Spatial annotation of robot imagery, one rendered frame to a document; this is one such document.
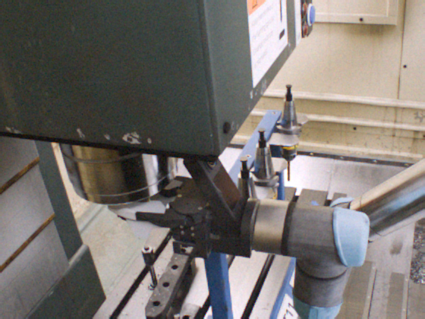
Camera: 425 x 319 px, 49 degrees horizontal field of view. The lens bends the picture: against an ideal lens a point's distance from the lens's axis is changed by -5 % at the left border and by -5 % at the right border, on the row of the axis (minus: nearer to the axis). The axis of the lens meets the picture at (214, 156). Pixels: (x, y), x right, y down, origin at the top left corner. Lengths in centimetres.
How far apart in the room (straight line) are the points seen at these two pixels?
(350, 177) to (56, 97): 132
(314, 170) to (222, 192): 111
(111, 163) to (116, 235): 135
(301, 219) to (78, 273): 93
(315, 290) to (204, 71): 38
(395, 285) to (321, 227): 88
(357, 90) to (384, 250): 52
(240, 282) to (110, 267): 71
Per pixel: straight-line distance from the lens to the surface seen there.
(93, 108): 50
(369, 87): 162
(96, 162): 61
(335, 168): 174
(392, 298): 145
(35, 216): 122
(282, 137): 115
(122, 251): 187
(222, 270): 96
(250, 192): 88
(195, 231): 67
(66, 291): 142
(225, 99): 46
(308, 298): 71
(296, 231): 63
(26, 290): 127
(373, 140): 171
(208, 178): 63
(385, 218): 74
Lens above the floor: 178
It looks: 31 degrees down
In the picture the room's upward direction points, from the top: 7 degrees counter-clockwise
